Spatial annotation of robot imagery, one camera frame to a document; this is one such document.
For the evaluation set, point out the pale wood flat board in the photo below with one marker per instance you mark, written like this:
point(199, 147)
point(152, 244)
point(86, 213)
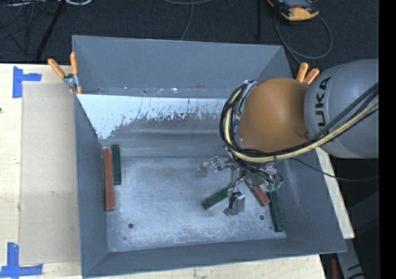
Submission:
point(49, 172)

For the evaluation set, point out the red-brown flat block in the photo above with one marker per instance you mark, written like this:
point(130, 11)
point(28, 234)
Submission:
point(109, 178)
point(260, 196)

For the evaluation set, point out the dark green flat block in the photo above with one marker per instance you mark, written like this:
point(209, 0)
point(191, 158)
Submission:
point(215, 198)
point(278, 212)
point(116, 163)

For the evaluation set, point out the grey metal bin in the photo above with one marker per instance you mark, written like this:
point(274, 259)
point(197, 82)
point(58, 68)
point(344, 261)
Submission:
point(173, 197)

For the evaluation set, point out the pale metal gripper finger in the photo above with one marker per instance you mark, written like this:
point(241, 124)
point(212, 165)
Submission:
point(216, 163)
point(237, 204)

